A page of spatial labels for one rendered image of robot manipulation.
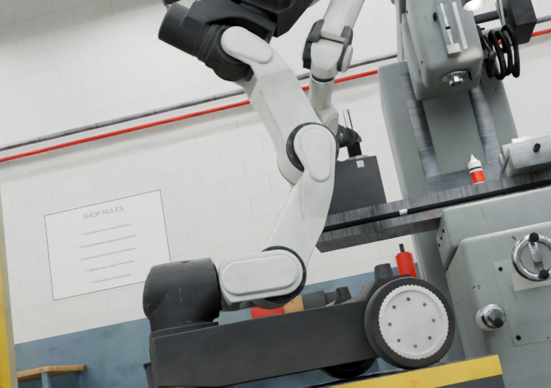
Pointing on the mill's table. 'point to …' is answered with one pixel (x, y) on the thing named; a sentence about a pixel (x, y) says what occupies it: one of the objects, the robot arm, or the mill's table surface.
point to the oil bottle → (475, 171)
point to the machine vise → (525, 159)
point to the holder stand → (357, 184)
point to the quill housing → (436, 53)
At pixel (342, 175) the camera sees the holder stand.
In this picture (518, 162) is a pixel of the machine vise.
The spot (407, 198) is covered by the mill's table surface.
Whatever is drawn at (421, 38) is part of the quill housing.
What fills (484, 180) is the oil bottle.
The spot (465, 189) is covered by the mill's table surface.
